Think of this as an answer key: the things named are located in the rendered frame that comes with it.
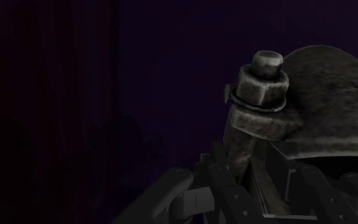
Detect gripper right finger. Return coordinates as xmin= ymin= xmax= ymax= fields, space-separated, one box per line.
xmin=285 ymin=164 xmax=358 ymax=224

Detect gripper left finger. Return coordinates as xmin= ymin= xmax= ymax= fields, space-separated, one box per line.
xmin=113 ymin=142 xmax=258 ymax=224

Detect grey metal tool with bolt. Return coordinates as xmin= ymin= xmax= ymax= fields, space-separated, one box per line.
xmin=223 ymin=45 xmax=358 ymax=216

